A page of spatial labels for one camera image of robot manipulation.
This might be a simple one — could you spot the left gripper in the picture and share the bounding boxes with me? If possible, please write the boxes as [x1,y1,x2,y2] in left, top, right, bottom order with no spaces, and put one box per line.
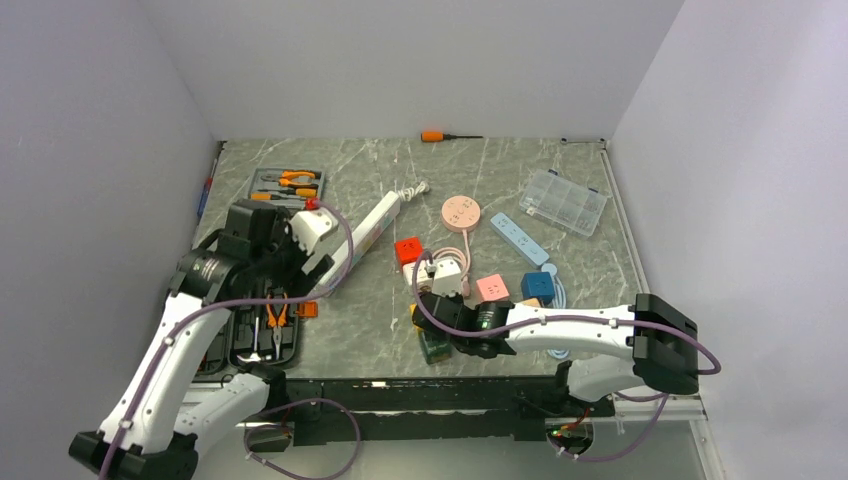
[251,207,334,301]

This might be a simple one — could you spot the pink cube adapter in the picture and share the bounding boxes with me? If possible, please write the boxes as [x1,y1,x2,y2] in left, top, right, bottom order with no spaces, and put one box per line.
[476,274,510,302]

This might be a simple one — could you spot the green cube adapter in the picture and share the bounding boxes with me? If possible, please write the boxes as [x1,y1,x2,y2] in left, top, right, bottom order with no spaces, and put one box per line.
[417,331,452,365]

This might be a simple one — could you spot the white cube adapter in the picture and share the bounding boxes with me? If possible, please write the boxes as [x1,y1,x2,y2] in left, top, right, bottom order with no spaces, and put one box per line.
[402,258,464,297]

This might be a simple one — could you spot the dark blue cube adapter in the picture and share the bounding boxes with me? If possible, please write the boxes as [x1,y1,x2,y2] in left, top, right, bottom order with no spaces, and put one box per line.
[520,271,556,305]

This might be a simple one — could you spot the grey tool tray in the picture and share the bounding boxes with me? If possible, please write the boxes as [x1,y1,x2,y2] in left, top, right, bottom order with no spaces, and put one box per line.
[247,168,325,202]

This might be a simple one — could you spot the black tool case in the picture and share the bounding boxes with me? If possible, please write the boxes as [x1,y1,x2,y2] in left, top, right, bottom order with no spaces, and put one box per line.
[194,301,318,381]

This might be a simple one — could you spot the light blue cable with plug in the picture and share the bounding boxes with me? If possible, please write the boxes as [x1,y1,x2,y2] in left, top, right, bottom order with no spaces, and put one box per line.
[539,262,574,362]

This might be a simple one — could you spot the light blue power strip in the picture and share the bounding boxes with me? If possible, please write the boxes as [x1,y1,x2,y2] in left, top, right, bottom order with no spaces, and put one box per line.
[489,212,550,269]

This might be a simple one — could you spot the red cube adapter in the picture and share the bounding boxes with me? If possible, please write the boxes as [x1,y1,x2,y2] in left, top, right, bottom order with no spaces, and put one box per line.
[394,236,423,268]

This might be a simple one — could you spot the pink round socket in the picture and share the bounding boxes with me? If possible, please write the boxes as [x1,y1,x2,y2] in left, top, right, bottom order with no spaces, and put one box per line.
[441,195,482,233]

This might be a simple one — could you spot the white power strip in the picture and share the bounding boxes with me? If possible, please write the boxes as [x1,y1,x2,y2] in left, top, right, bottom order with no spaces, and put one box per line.
[317,191,402,288]

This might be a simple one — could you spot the clear plastic screw box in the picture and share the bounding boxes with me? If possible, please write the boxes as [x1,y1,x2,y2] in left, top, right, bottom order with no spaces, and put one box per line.
[519,170,608,238]

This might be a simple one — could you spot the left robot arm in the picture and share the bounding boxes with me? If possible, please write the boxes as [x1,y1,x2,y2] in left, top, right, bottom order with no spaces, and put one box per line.
[68,200,349,479]

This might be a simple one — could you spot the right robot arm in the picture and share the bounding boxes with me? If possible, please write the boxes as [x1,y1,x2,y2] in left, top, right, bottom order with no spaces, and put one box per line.
[412,293,700,415]

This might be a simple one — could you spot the orange pliers in case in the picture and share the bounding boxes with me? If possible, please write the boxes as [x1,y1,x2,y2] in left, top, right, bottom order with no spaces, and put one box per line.
[265,303,289,361]

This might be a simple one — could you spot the blue red pen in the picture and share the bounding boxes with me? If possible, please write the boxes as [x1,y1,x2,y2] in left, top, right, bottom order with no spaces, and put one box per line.
[196,159,218,220]

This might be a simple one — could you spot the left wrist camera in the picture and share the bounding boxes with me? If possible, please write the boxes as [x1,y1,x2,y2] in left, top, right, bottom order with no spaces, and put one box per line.
[289,199,339,256]

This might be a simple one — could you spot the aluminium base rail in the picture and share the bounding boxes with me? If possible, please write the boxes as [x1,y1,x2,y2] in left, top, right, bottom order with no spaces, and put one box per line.
[105,377,729,480]

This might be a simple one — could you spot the orange handled screwdriver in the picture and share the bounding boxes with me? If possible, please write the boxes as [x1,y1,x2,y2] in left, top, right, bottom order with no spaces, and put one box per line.
[420,131,482,143]

